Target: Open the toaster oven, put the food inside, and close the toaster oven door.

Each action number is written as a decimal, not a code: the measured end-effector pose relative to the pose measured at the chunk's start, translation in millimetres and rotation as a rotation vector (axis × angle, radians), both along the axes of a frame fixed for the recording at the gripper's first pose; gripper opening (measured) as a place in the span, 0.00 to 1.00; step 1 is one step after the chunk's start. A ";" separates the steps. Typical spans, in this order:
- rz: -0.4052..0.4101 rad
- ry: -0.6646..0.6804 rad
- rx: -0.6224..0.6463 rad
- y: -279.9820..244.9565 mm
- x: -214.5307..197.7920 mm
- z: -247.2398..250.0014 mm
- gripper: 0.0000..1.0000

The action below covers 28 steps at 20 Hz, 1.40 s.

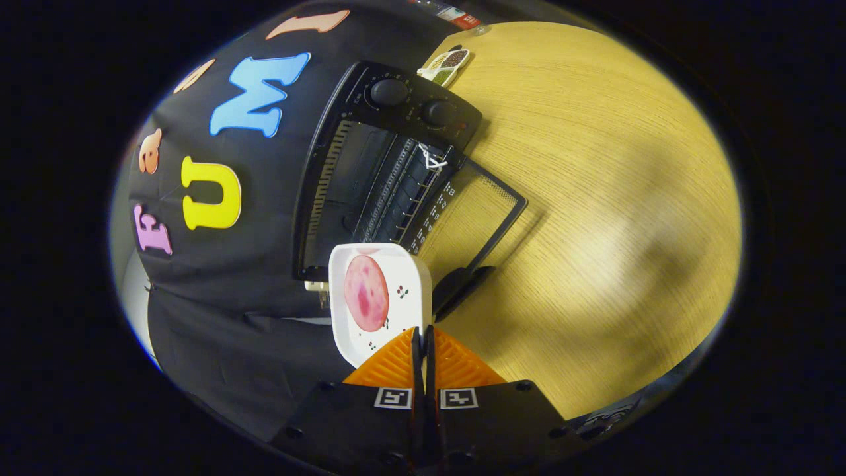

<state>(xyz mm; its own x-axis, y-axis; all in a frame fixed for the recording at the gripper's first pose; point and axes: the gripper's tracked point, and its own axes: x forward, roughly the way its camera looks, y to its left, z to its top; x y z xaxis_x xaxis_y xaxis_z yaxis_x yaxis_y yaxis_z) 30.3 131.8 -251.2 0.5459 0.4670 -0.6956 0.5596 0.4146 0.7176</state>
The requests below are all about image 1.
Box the black backdrop cloth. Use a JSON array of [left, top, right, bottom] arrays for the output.
[[126, 0, 477, 444]]

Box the black toaster oven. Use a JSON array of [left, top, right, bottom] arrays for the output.
[[293, 61, 528, 323]]

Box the small dish of beans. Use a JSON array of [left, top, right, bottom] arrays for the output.
[[417, 48, 471, 88]]

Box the white square plate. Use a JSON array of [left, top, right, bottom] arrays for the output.
[[328, 243, 433, 369]]

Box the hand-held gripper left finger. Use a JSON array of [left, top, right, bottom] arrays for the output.
[[268, 326, 424, 474]]

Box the clear water bottle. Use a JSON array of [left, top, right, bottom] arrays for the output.
[[410, 0, 493, 35]]

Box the pink ham slice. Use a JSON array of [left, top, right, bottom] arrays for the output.
[[344, 255, 390, 333]]

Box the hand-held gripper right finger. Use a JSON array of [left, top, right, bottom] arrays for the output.
[[425, 324, 584, 471]]

